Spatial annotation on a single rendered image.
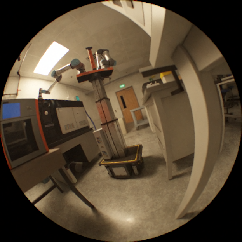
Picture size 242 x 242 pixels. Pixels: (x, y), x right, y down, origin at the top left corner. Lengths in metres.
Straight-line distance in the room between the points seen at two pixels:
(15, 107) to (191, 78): 0.80
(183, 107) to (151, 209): 0.90
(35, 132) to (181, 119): 1.14
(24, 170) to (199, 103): 0.68
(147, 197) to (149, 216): 0.21
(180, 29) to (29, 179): 0.70
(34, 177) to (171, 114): 1.04
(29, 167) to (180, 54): 0.69
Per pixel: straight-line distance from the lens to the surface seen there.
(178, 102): 0.74
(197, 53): 0.16
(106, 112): 0.94
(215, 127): 0.19
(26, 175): 0.57
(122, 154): 1.02
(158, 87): 0.56
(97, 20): 2.15
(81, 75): 1.14
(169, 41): 0.16
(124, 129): 3.25
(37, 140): 0.66
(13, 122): 0.67
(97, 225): 0.92
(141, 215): 0.82
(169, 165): 0.79
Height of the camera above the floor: 0.78
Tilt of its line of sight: 4 degrees down
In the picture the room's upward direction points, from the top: 18 degrees counter-clockwise
